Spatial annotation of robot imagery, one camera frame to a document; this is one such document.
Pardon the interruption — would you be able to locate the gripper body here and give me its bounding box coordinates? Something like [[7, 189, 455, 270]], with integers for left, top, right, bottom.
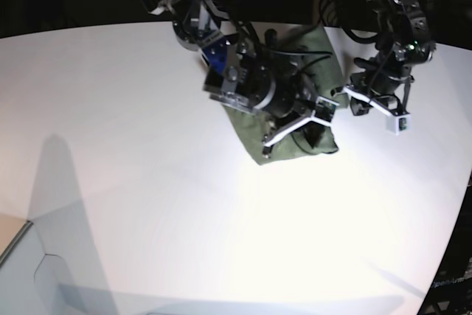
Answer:
[[331, 72, 414, 116], [263, 75, 338, 156]]

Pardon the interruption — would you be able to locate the green t-shirt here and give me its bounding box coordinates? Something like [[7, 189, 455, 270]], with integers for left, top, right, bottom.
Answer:
[[221, 27, 350, 167]]

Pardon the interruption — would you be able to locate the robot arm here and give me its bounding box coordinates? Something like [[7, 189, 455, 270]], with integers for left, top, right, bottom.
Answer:
[[143, 0, 339, 165], [339, 0, 436, 117]]

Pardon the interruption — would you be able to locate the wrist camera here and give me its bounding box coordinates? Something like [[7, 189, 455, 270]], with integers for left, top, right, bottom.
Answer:
[[386, 113, 411, 135], [315, 96, 339, 125]]

